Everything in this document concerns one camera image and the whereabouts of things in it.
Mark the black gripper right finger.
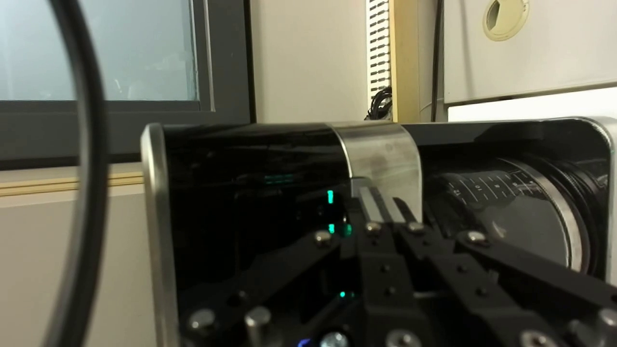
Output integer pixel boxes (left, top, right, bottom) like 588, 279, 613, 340
391, 198, 617, 347

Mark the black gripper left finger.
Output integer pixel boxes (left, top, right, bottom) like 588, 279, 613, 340
179, 184, 412, 347

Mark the black silver coffee maker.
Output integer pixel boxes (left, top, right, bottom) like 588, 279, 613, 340
138, 117, 615, 347

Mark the grey framed window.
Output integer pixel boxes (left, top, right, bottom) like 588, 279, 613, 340
0, 0, 256, 173

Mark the beige round desk grommet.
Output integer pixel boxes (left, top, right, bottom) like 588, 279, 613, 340
480, 0, 532, 45

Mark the small black wall plug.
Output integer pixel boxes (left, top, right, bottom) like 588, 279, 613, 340
364, 86, 393, 124

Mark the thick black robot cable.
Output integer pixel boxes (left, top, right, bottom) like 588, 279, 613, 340
40, 0, 111, 347

